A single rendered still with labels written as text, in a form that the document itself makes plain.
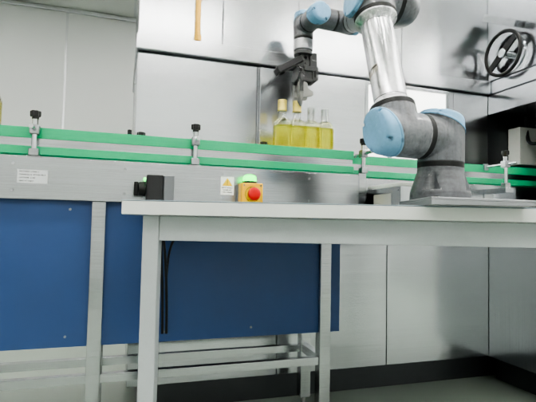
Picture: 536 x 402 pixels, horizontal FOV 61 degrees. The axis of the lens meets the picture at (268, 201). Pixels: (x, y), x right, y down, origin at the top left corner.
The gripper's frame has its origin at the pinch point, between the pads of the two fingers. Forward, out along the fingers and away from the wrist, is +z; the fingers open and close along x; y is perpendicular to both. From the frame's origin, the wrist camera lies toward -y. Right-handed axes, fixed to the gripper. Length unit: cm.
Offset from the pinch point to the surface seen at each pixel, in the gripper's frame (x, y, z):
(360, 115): 12.3, 33.6, -1.5
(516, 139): 10, 116, 3
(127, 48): 310, -63, -126
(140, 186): -21, -56, 35
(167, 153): -13, -48, 24
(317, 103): 12.2, 13.6, -4.6
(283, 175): -15.4, -10.2, 29.0
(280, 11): 15.2, -2.2, -42.0
